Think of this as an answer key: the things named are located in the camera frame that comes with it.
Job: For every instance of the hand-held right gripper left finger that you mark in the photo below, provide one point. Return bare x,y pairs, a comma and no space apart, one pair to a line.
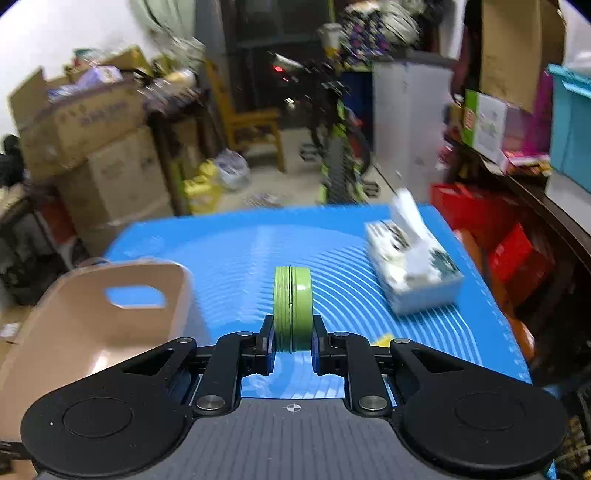
268,353

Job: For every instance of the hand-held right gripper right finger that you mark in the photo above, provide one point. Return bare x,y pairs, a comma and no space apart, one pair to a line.
316,353

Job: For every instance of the green round tin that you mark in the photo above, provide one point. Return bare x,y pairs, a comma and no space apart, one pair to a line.
295,304

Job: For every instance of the beige plastic basket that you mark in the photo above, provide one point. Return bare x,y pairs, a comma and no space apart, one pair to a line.
69,332

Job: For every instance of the yellow green toy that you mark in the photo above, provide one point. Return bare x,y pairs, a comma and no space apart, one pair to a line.
382,341

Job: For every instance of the blue silicone mat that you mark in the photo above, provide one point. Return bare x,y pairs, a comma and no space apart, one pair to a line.
240,249

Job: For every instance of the white tissue box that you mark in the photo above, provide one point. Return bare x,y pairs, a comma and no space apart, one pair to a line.
425,286

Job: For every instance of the yellow plastic jug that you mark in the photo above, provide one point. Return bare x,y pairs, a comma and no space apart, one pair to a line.
208,168
201,196

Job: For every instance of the white plastic bag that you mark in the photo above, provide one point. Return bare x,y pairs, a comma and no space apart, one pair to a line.
233,170

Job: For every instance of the green black bicycle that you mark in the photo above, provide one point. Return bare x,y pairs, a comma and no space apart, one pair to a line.
339,161

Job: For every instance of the red gift bag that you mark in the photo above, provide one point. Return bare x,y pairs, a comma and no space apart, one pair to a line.
466,205

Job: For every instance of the red box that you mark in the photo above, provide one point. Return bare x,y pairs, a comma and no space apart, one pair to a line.
517,263

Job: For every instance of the large cardboard box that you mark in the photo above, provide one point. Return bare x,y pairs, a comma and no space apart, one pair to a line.
124,180

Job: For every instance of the wooden chair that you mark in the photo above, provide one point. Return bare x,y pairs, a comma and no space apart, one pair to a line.
251,122

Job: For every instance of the dark wooden table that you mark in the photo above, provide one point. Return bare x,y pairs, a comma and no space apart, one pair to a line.
161,138

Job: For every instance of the white cabinet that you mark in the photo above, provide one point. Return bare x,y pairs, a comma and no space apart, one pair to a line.
406,129

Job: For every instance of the black metal shelf rack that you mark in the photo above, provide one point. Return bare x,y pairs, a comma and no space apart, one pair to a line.
27,277

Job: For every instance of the cardboard box with white label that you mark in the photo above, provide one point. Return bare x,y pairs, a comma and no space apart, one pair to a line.
9,330

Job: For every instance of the dark wooden shelf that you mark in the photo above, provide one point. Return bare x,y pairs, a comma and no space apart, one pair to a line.
545,207

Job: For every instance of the green white box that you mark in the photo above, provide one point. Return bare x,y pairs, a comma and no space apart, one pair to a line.
485,124

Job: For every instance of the open cardboard box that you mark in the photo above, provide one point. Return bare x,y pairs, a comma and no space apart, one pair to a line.
78,120

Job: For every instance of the pink box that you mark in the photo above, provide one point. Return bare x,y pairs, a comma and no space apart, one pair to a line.
531,134

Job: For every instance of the floral patterned garment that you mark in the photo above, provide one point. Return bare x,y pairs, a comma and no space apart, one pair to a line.
369,34

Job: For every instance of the teal storage bin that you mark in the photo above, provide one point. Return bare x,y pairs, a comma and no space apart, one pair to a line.
572,134

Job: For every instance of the brown cardboard sheet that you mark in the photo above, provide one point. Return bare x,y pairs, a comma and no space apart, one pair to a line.
512,60

